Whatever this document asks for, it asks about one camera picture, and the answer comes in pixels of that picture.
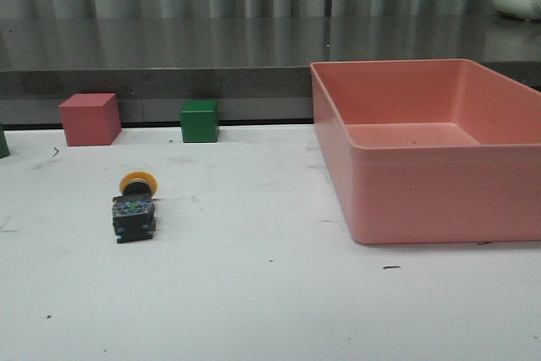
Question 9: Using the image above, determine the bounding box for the far pink cube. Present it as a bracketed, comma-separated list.
[58, 93, 122, 146]

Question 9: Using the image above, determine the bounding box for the left green cube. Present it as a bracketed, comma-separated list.
[0, 123, 10, 159]

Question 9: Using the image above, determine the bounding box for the yellow push button switch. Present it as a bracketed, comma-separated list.
[112, 171, 158, 243]

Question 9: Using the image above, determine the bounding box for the right green cube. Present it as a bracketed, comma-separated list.
[180, 100, 219, 143]

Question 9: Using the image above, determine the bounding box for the dark stone counter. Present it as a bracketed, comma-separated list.
[1, 14, 540, 129]

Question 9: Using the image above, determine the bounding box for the green cube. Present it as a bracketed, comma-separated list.
[0, 123, 10, 159]
[180, 100, 219, 143]

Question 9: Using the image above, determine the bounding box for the pink plastic bin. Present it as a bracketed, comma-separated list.
[310, 59, 540, 244]

